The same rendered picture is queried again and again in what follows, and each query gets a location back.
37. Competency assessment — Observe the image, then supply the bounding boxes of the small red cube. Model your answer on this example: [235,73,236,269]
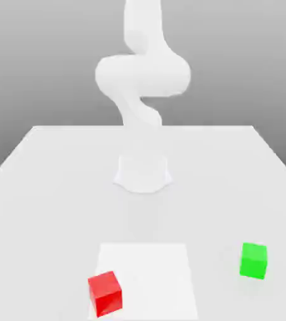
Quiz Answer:
[87,270,123,318]

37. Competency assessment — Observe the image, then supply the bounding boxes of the small green cube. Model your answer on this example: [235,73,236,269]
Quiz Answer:
[239,242,268,280]

